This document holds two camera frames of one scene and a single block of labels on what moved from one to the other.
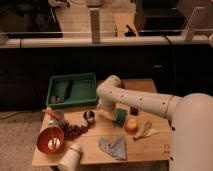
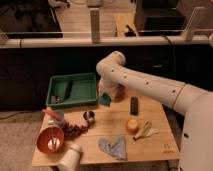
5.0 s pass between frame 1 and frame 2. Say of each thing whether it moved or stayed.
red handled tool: stayed
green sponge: moved
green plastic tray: stayed
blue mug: stayed
